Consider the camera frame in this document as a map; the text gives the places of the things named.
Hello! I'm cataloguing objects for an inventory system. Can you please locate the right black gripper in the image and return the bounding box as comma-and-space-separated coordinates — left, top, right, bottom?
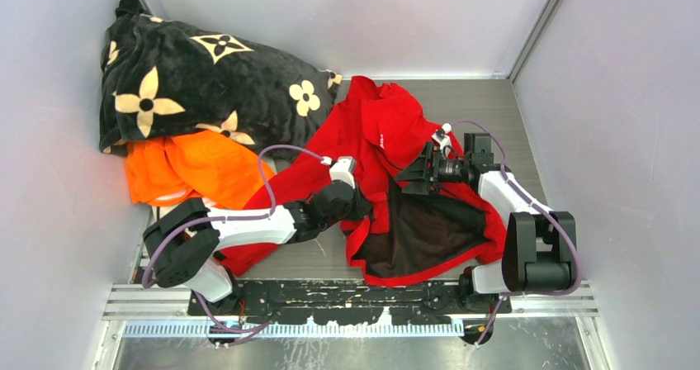
394, 141, 470, 198

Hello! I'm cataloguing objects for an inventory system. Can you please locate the red zip jacket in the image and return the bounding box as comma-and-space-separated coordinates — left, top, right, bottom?
243, 76, 506, 287

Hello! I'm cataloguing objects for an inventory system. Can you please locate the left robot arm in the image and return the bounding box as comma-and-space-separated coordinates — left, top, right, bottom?
142, 180, 371, 315

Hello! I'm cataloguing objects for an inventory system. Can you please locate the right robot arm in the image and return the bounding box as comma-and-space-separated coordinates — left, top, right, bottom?
396, 128, 580, 313

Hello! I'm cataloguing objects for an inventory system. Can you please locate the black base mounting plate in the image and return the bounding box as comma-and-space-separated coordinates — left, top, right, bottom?
208, 277, 512, 326

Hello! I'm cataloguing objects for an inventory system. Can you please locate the orange garment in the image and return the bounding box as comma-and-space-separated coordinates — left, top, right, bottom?
125, 131, 275, 210

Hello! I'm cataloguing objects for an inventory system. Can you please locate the cream cloth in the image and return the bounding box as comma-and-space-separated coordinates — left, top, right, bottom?
151, 206, 172, 221

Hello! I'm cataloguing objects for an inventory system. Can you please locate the black floral plush blanket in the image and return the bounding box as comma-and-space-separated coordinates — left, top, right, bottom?
98, 0, 342, 161

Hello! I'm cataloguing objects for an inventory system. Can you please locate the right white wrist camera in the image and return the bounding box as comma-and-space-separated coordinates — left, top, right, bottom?
431, 123, 453, 158

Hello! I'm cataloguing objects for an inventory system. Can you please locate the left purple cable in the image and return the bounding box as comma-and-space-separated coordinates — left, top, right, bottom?
140, 144, 332, 347

